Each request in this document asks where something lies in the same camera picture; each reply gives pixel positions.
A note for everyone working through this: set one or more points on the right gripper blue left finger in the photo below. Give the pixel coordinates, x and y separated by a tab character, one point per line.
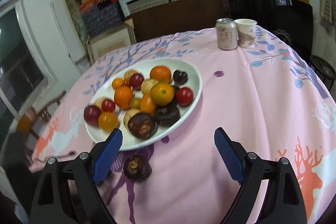
103	155

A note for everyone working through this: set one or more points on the small red plum on plate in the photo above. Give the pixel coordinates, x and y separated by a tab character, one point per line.
136	81

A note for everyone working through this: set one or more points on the wooden chair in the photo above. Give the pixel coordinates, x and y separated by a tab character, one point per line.
31	116

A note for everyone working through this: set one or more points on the black monitor screen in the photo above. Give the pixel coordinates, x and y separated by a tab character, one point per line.
290	20

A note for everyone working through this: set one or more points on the white oval plate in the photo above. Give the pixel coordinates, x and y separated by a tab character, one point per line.
154	122

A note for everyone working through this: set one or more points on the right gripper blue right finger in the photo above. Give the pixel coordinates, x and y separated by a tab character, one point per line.
226	148

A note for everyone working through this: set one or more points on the tan yellow fruit on plate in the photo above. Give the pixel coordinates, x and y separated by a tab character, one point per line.
128	74

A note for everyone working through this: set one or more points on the cardboard framed panel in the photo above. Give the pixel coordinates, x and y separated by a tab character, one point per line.
114	38

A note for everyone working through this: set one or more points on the yellow-orange fruit in pile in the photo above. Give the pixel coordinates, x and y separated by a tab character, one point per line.
107	121

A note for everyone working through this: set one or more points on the small orange fruit in pile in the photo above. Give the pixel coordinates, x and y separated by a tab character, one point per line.
117	83

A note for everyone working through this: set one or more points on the dark purple fruit on plate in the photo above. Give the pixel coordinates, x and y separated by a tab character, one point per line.
180	77

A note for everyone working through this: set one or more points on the yellow-orange fruit on plate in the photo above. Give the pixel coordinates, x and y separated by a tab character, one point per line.
162	94

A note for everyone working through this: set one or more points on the pale yellow fruit on plate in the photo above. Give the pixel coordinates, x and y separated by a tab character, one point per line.
147	85

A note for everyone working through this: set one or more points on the large orange mandarin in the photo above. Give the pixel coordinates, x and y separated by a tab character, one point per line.
161	73

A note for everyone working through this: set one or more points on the red cherry tomato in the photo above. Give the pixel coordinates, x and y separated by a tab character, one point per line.
184	97
108	105

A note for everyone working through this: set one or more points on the white paper cup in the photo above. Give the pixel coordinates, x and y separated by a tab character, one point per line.
246	31

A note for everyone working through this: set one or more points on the pink drink can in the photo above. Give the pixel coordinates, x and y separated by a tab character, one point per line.
227	36

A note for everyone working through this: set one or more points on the dark purple passion fruit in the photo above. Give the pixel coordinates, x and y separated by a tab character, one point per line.
137	168

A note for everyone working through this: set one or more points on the pink deer print tablecloth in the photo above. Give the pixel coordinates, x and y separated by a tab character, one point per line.
266	98

